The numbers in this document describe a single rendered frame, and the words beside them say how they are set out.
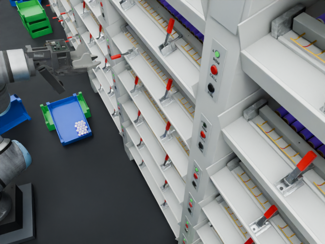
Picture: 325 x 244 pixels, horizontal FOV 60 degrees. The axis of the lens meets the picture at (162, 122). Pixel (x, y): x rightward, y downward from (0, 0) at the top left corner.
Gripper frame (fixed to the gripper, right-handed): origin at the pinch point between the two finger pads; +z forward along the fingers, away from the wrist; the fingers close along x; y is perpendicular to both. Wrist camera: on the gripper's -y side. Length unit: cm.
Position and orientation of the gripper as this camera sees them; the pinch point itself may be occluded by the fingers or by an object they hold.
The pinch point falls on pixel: (95, 61)
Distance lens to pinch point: 96.7
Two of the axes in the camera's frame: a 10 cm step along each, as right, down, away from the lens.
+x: -4.6, -6.7, 5.8
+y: 1.6, -7.1, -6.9
